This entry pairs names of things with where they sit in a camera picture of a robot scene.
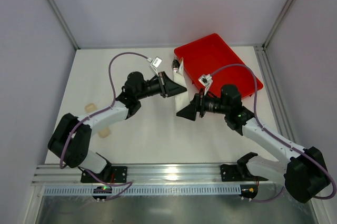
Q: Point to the aluminium rail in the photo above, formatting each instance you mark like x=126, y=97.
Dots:
x=279, y=112
x=51, y=174

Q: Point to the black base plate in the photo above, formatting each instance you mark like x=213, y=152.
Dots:
x=235, y=172
x=110, y=175

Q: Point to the right aluminium frame post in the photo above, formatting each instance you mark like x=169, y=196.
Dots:
x=279, y=20

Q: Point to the aluminium front rail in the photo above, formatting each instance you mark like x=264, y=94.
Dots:
x=51, y=174

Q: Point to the slotted white cable duct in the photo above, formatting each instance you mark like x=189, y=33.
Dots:
x=144, y=190

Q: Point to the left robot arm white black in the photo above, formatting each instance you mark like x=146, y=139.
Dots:
x=70, y=141

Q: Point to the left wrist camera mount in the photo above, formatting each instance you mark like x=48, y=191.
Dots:
x=154, y=64

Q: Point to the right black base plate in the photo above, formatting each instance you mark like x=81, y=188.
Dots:
x=235, y=172

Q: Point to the white paper napkin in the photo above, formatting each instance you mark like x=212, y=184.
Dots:
x=181, y=100

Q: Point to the right side aluminium rail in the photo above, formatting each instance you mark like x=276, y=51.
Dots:
x=279, y=112

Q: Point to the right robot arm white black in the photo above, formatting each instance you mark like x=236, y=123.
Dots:
x=302, y=172

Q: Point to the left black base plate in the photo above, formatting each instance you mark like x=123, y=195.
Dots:
x=110, y=175

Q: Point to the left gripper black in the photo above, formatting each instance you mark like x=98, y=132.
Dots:
x=162, y=84

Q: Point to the left aluminium frame post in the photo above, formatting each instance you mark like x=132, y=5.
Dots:
x=61, y=20

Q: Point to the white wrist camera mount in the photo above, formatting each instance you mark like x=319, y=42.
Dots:
x=206, y=81

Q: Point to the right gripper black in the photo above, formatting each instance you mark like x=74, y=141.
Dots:
x=199, y=105

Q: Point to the aluminium frame post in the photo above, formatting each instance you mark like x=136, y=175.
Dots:
x=61, y=20
x=279, y=20

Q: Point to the silver spoon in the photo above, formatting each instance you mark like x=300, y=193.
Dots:
x=176, y=65

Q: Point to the wooden utensil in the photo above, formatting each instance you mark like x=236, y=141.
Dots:
x=90, y=108

